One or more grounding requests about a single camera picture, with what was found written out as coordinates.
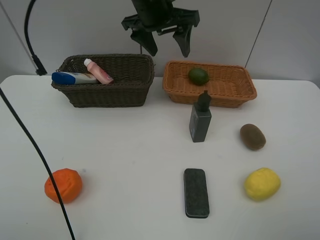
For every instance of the green avocado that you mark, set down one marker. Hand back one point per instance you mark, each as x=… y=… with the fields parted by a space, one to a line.
x=198 y=76

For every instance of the brown kiwi fruit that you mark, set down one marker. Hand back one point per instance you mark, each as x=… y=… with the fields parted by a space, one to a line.
x=252 y=137

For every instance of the dark grey pump bottle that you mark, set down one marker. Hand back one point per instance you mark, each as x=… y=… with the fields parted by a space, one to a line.
x=200 y=118

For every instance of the white bottle blue cap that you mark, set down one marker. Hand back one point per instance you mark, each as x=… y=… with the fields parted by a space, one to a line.
x=72 y=78

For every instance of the pink bottle white cap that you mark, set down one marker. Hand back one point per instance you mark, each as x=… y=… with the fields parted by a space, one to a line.
x=103 y=77

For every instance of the orange fruit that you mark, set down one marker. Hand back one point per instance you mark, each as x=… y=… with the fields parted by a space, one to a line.
x=69 y=184

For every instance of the dark brown wicker basket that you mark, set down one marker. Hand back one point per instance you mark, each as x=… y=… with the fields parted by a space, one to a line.
x=132 y=75

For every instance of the yellow lemon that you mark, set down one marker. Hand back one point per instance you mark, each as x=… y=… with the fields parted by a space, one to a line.
x=262 y=184

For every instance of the grey felt board eraser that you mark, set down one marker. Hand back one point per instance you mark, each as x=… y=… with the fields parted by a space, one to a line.
x=196 y=200

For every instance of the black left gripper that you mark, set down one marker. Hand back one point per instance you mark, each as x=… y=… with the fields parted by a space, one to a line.
x=162 y=17

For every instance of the orange wicker basket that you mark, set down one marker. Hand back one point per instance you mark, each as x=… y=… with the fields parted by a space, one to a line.
x=229 y=86

